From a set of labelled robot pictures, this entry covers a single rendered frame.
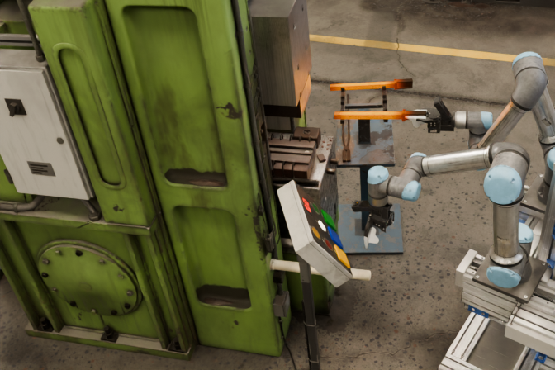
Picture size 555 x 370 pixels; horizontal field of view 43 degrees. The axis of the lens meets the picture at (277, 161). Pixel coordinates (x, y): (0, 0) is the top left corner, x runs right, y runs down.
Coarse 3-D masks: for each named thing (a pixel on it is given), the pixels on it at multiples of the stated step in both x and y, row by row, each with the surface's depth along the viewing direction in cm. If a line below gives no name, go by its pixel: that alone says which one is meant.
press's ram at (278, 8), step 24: (264, 0) 266; (288, 0) 264; (264, 24) 258; (288, 24) 256; (264, 48) 265; (288, 48) 262; (264, 72) 272; (288, 72) 269; (264, 96) 280; (288, 96) 277
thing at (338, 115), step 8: (336, 112) 316; (344, 112) 315; (352, 112) 314; (360, 112) 313; (368, 112) 312; (376, 112) 311; (384, 112) 310; (392, 112) 309; (400, 112) 308; (408, 112) 306; (416, 112) 305; (424, 112) 304
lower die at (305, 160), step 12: (276, 144) 321; (288, 144) 322; (300, 144) 321; (312, 144) 320; (276, 156) 316; (288, 156) 315; (300, 156) 314; (312, 156) 317; (276, 168) 311; (288, 168) 310; (300, 168) 309
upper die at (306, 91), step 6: (306, 84) 294; (306, 90) 294; (300, 96) 285; (306, 96) 295; (300, 102) 284; (306, 102) 296; (264, 108) 290; (270, 108) 290; (276, 108) 289; (282, 108) 288; (288, 108) 287; (294, 108) 287; (300, 108) 286; (270, 114) 292; (276, 114) 291; (282, 114) 290; (288, 114) 289; (294, 114) 288; (300, 114) 288
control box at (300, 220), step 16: (288, 192) 268; (304, 192) 273; (288, 208) 262; (304, 208) 259; (320, 208) 280; (288, 224) 257; (304, 224) 252; (304, 240) 247; (320, 240) 253; (304, 256) 249; (320, 256) 251; (336, 256) 258; (320, 272) 256; (336, 272) 258
